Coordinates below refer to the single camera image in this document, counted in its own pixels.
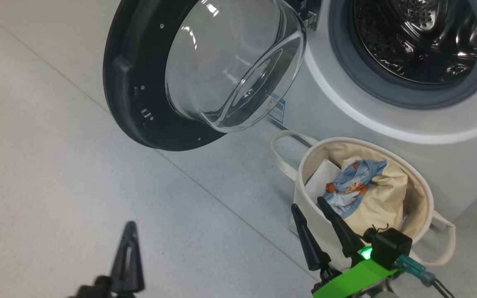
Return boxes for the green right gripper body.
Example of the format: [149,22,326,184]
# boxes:
[311,247,400,298]

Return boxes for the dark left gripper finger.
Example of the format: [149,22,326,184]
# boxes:
[110,221,145,294]

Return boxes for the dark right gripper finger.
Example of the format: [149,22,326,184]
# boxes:
[317,197,365,258]
[291,204,331,272]

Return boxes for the blue orange printed garment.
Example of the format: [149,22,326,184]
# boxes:
[317,159,388,219]

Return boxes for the cream garment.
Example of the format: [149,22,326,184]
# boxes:
[340,156,409,236]

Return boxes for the round black glass washer door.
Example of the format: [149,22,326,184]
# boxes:
[103,0,307,151]

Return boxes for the cream canvas laundry basket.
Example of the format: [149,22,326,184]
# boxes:
[271,130,456,267]

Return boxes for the white front-load washing machine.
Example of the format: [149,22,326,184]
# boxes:
[263,0,477,222]

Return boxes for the grey rubber door gasket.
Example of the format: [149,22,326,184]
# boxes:
[329,0,477,109]

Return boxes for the white folded sheet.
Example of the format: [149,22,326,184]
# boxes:
[305,159,342,207]

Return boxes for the blue energy label sticker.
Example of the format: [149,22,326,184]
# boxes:
[268,93,286,124]

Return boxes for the steel washer drum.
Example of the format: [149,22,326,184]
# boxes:
[354,0,477,84]

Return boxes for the teal right cable connector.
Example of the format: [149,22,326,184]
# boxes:
[396,255,436,287]

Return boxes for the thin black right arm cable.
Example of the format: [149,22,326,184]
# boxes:
[431,279,456,298]

